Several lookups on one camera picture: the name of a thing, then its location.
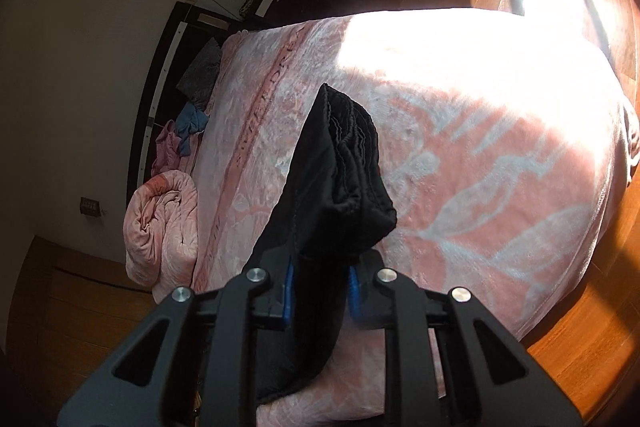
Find grey pillow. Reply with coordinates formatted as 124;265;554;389
176;38;223;112

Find dark wooden headboard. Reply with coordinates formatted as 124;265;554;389
126;1;271;192

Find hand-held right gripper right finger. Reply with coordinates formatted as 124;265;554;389
347;249;583;427

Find pink patterned bed blanket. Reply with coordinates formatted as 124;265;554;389
191;7;640;427

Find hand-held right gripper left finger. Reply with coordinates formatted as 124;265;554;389
57;253;301;427

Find wooden wardrobe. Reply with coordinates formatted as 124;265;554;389
10;234;161;413

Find black pants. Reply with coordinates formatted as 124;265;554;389
243;83;398;406

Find rolled pink quilt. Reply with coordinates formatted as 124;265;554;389
124;171;201;293

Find blue garment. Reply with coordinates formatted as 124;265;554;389
175;102;210;158

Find pink garment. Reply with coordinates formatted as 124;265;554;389
150;119;193;175

